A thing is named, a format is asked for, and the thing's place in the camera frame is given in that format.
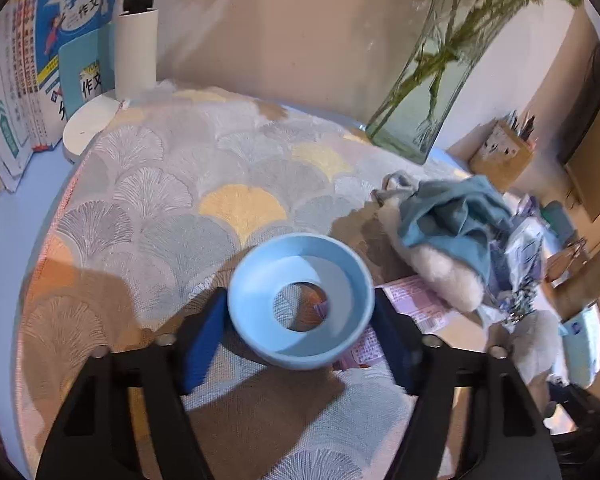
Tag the white desk lamp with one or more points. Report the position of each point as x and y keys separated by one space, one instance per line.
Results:
x=137 y=50

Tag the fluffy beige scrunchie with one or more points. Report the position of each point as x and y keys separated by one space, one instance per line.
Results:
x=535 y=345

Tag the large blue cover book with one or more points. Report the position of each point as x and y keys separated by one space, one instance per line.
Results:
x=70 y=10

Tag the small teal book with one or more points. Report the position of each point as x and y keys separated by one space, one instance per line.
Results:
x=87 y=70

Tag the fan-patterned tablecloth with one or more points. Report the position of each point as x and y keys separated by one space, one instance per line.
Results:
x=180 y=210

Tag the bunch of pens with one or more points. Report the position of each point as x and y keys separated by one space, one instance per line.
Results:
x=522 y=125

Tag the white plush toy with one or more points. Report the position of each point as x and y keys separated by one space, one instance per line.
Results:
x=445 y=270

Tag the checkered scrunchie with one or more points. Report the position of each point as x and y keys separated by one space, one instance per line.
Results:
x=522 y=300

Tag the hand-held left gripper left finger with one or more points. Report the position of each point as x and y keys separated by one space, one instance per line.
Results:
x=202 y=350

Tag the teal cloth pouch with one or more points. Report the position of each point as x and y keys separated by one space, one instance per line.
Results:
x=455 y=210

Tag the flat translucent printed packet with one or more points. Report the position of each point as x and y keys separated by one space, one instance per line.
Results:
x=420 y=305

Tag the small brown handbag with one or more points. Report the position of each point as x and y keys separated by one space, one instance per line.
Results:
x=575 y=285

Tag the purple white snack bag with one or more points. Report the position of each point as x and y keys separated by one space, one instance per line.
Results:
x=525 y=245

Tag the light blue tissue pack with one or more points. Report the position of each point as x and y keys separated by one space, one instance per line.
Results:
x=582 y=345

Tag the dark monitor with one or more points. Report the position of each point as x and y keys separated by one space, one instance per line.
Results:
x=595 y=100

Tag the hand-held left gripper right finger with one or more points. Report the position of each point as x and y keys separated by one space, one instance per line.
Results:
x=397 y=345

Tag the glass vase with green stems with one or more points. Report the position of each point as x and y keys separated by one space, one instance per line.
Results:
x=460 y=35

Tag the row of books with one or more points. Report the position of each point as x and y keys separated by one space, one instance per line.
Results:
x=10 y=85

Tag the wooden pen holder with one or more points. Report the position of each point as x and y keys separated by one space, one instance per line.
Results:
x=500 y=152

